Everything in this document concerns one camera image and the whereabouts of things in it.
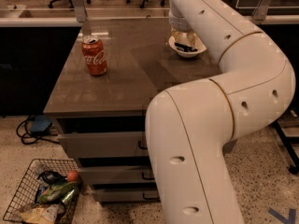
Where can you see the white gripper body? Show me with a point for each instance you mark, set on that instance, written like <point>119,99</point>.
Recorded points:
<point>181,25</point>

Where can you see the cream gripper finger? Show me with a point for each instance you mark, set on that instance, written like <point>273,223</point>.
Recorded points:
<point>176,34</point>
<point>191,37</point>

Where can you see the dark blueberry RXBAR wrapper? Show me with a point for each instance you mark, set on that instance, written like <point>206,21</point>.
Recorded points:
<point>185,48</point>

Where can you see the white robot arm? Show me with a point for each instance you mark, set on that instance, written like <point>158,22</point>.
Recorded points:
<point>188,125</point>

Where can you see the white paper bowl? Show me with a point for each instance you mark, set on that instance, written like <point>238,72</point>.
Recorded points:
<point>199,48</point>

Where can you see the red Coca-Cola can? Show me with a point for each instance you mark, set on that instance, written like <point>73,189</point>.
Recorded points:
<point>94,56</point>

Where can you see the grey drawer cabinet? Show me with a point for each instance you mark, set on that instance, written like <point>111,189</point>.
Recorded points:
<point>140,66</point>

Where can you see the top grey drawer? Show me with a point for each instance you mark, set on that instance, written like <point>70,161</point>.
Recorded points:
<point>103,145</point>

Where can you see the grey drawer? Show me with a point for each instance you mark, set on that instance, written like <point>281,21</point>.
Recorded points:
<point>126,195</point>
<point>103,145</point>
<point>116,174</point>

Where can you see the middle grey drawer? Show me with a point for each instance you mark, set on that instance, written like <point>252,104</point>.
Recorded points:
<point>116,174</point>

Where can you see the blue foot pedal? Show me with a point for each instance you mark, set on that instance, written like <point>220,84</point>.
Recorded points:
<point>41,124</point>

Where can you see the orange ball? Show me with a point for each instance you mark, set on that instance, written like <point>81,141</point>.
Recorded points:
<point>72,176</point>

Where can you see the bottom grey drawer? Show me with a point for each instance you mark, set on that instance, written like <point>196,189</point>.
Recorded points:
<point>126,195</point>

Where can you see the green snack bag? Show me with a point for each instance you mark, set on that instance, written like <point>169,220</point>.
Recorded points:
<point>55,192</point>

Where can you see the yellow snack packet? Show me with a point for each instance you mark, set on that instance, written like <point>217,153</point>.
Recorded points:
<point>41,215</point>

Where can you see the right grey metal post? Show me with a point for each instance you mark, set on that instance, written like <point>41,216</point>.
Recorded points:
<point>260,12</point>

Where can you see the grey metal post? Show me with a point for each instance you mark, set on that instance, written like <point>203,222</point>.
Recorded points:
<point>80,10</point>
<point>260,12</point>

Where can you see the left grey metal post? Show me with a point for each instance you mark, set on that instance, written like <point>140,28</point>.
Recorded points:
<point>80,10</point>

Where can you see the black cart frame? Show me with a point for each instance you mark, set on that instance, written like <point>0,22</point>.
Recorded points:
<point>287,128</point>

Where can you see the black wire basket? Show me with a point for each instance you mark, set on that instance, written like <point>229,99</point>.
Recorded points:
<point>31,188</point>

